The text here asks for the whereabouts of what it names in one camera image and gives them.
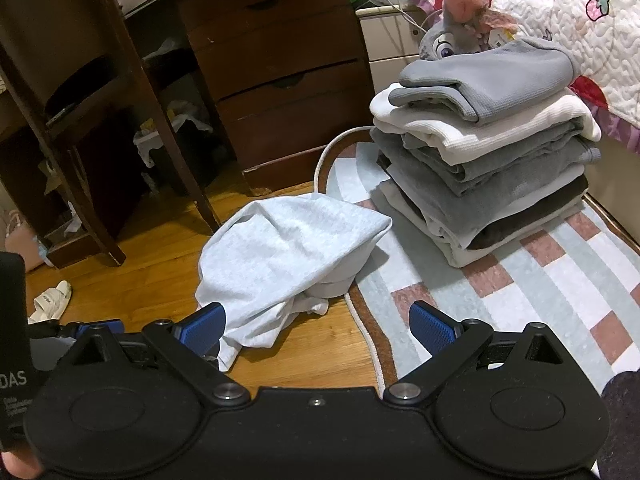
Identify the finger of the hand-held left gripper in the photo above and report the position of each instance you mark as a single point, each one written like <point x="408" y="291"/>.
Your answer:
<point x="107" y="326"/>

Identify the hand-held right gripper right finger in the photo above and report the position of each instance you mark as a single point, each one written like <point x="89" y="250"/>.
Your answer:
<point x="430" y="330"/>

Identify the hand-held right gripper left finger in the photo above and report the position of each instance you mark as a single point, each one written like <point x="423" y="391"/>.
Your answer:
<point x="200" y="332"/>

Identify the white printed t-shirt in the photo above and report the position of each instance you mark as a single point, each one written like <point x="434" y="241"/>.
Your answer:
<point x="280" y="260"/>

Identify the stack of folded clothes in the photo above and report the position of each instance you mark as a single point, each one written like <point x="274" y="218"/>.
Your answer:
<point x="475" y="185"/>

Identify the person's left hand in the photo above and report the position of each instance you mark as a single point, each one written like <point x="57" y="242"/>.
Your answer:
<point x="17" y="466"/>

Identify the white slipper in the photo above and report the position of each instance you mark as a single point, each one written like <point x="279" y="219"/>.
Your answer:
<point x="50" y="300"/>

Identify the pink bag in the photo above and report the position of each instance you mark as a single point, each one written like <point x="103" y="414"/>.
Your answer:
<point x="20" y="240"/>

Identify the patterned pastel rug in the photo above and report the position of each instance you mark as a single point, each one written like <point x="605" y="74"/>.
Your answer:
<point x="525" y="285"/>

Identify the trash bin with white bag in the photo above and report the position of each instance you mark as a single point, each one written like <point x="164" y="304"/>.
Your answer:
<point x="185" y="135"/>

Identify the person's dark pants leg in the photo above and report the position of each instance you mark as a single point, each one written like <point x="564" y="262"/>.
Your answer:
<point x="622" y="425"/>

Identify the dark wooden chair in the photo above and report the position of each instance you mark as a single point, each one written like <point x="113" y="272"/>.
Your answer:
<point x="115" y="110"/>

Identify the dark wooden desk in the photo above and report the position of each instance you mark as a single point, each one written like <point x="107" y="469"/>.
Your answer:
<point x="280" y="125"/>

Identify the dark wooden drawer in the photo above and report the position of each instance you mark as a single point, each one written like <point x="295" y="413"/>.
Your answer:
<point x="300" y="120"/>
<point x="270" y="15"/>
<point x="285" y="67"/>

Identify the black seat cushion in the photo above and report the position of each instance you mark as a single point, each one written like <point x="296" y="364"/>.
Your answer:
<point x="85" y="85"/>

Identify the cream nightstand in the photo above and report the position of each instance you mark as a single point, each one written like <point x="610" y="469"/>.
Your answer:
<point x="385" y="45"/>

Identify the grey plush toy pink ears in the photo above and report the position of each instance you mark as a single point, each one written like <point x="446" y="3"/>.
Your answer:
<point x="452" y="25"/>

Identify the white quilted strawberry bedspread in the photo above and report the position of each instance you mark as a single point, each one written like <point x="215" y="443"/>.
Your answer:
<point x="575" y="35"/>

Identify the cream bed frame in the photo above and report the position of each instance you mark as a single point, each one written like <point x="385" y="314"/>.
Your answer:
<point x="620" y="175"/>

